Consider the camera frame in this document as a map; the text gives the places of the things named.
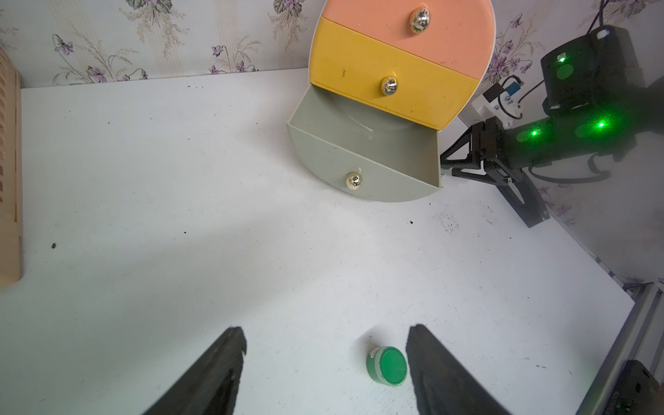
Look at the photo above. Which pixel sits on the green paint can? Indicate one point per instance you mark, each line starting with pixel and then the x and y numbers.
pixel 387 366

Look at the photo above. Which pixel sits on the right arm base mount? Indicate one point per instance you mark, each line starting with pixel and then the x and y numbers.
pixel 637 392

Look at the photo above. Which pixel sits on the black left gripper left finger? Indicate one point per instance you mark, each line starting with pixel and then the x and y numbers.
pixel 212 383

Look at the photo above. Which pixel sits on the pink top drawer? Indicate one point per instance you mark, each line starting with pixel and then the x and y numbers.
pixel 430 31

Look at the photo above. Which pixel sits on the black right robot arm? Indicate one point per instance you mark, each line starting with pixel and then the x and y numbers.
pixel 596 104

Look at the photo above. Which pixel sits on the white oval drawer cabinet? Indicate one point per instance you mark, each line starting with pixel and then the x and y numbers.
pixel 493 52

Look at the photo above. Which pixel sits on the grey bottom drawer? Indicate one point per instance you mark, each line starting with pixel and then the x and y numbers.
pixel 363 151

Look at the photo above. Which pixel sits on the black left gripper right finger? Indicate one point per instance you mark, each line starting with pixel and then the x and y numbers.
pixel 441 384

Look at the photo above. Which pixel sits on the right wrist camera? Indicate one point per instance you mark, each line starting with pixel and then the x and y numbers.
pixel 499 101

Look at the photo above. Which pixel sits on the yellow drawer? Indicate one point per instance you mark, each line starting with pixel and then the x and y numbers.
pixel 373 73

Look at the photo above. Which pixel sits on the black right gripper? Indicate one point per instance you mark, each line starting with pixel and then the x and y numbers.
pixel 533 144

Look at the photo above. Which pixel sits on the beige desk file organizer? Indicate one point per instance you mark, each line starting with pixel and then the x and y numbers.
pixel 11 174

